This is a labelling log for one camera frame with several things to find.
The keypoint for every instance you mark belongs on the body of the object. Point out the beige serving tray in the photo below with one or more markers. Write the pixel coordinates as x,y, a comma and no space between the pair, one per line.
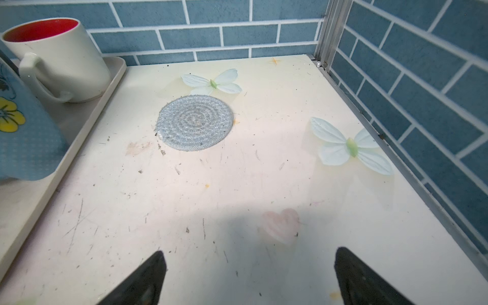
23,201

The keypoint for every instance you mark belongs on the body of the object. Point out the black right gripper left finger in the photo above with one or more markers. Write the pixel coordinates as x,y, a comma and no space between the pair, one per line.
143,286

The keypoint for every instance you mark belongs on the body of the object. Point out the aluminium corner post right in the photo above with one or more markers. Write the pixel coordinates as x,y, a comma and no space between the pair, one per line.
331,32

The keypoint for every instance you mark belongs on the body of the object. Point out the blue woven round coaster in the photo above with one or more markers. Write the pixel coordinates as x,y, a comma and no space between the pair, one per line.
194,122

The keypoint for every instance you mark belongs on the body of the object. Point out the blue floral mug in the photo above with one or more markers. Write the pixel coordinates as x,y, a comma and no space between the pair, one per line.
32,145

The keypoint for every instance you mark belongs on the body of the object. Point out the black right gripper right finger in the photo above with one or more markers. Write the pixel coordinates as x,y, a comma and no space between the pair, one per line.
360,284

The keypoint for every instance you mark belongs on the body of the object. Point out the white mug red inside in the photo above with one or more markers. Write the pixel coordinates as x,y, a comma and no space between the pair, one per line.
58,60

